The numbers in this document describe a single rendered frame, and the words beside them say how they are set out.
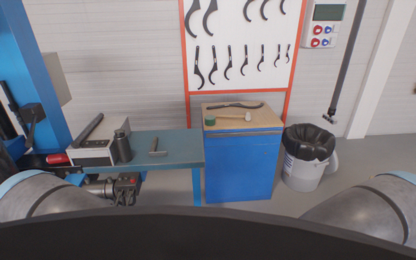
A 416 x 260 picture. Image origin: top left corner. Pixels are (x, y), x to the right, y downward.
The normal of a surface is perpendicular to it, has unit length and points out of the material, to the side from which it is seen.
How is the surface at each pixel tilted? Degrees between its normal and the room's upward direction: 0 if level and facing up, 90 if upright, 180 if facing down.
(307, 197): 0
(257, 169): 90
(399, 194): 13
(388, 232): 56
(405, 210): 35
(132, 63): 90
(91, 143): 0
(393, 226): 47
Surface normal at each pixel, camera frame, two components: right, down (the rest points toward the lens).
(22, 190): -0.11, -0.75
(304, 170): -0.37, 0.51
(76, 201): 0.48, -0.77
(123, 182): -0.01, -0.87
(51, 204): 0.09, -0.69
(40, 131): 0.07, 0.49
